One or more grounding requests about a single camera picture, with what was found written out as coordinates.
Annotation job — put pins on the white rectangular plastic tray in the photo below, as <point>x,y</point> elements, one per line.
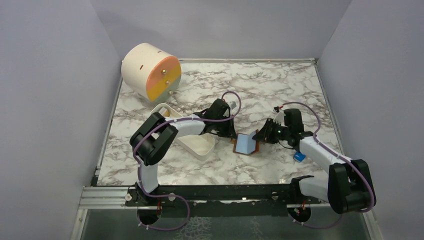
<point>200,146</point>

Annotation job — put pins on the round cream drawer cabinet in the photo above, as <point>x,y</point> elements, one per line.
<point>151,72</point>

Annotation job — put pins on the small blue object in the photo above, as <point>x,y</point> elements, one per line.
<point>299,157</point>

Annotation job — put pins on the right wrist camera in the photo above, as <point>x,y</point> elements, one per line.
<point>279,117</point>

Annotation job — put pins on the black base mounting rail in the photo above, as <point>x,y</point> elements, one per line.
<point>240,200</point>

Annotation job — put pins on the brown leather card holder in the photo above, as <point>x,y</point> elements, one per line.
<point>245,144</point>

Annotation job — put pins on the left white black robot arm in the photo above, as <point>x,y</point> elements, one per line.
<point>154,137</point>

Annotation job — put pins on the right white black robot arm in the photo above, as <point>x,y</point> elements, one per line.
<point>348,187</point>

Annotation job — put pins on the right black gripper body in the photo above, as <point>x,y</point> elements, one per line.
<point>274,132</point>

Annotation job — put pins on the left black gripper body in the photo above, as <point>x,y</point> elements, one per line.
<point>224,127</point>

